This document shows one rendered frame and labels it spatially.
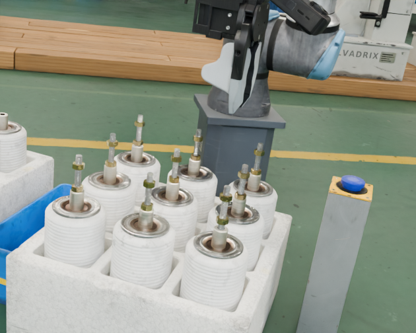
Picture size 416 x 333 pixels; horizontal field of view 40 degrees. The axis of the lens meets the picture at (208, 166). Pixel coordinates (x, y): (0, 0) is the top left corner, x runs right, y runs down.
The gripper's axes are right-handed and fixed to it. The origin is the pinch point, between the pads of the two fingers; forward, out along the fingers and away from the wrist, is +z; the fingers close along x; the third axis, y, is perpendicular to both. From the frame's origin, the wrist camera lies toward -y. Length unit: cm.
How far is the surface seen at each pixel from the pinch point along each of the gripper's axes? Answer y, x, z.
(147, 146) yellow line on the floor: 52, -89, 47
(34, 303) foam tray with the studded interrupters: 25.7, 10.0, 36.4
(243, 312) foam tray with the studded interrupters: -6.5, 5.1, 29.3
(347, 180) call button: -15.4, -17.8, 14.3
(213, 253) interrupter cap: -0.3, 3.8, 21.9
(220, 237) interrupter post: -0.5, 2.0, 20.1
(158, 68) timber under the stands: 85, -168, 41
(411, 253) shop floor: -33, -65, 47
